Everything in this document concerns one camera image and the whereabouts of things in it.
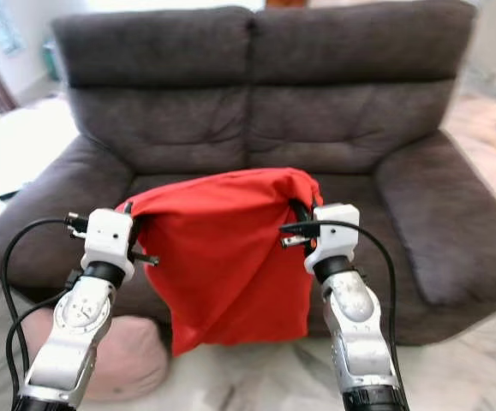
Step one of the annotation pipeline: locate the teal plastic chair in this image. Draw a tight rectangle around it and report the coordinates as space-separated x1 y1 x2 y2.
44 39 65 82

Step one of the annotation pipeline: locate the grey fabric two-seat sofa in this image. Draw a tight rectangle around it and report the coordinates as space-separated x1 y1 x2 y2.
0 0 496 348

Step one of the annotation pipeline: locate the pink soft cushion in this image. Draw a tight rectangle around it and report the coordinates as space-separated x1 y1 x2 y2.
16 307 170 403

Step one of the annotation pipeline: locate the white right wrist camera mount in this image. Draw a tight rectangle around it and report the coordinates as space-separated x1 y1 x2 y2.
305 203 362 275

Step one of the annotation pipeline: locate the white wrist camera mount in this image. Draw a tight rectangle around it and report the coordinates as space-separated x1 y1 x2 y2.
82 208 135 275
305 203 362 275

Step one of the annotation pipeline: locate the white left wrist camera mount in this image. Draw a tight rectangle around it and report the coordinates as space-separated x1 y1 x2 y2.
82 208 135 275

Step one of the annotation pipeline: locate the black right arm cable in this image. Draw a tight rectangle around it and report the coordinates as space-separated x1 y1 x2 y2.
280 219 403 403

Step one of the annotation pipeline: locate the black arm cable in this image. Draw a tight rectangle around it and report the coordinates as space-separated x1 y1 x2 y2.
280 219 403 403
2 214 90 411

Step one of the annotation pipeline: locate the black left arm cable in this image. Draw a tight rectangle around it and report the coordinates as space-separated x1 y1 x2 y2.
2 214 90 411

